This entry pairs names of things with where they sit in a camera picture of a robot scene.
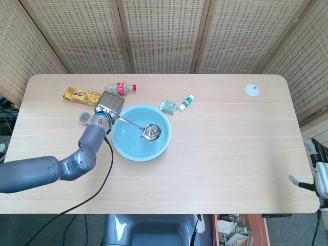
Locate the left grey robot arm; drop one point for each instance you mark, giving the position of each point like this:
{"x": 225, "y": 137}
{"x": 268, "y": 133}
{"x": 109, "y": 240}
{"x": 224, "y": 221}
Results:
{"x": 87, "y": 143}

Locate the grey robot base body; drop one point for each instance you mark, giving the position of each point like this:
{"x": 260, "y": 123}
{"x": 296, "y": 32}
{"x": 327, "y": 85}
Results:
{"x": 153, "y": 228}

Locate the clear plastic bottle red label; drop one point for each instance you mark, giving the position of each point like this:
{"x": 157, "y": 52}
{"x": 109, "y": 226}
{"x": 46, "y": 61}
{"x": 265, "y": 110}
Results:
{"x": 123, "y": 89}

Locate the gold snack packet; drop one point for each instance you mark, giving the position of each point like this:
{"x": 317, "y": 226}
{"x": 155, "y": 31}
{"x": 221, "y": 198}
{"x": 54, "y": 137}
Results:
{"x": 79, "y": 96}

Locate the small green sachet packet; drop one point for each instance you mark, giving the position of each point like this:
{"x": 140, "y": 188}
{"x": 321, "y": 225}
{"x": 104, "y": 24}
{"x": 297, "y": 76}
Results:
{"x": 169, "y": 106}

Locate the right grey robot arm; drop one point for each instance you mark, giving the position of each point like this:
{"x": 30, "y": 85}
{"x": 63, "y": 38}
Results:
{"x": 324, "y": 228}

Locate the woven bamboo screen panel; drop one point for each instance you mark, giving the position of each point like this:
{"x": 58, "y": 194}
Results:
{"x": 164, "y": 33}
{"x": 251, "y": 33}
{"x": 307, "y": 64}
{"x": 20, "y": 51}
{"x": 77, "y": 33}
{"x": 317, "y": 130}

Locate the metal ladle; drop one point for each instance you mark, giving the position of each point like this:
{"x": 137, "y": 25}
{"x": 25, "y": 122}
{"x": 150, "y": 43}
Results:
{"x": 152, "y": 132}

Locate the small clear jar dark contents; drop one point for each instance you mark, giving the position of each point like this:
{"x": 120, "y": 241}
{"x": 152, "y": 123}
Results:
{"x": 84, "y": 117}

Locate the green white small tube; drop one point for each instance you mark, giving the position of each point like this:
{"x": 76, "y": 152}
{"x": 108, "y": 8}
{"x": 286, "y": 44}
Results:
{"x": 185, "y": 103}

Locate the red-brown box with waste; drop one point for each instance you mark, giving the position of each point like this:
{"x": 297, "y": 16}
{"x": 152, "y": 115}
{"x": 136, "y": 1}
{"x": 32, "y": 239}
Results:
{"x": 258, "y": 228}

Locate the light blue bowl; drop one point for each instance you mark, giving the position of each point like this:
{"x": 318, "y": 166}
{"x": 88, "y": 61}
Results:
{"x": 153, "y": 150}

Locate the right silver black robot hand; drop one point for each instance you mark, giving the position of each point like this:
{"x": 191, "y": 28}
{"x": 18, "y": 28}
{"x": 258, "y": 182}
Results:
{"x": 321, "y": 174}

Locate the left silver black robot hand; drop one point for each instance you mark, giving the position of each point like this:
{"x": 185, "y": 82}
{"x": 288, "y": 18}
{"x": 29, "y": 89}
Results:
{"x": 110, "y": 103}

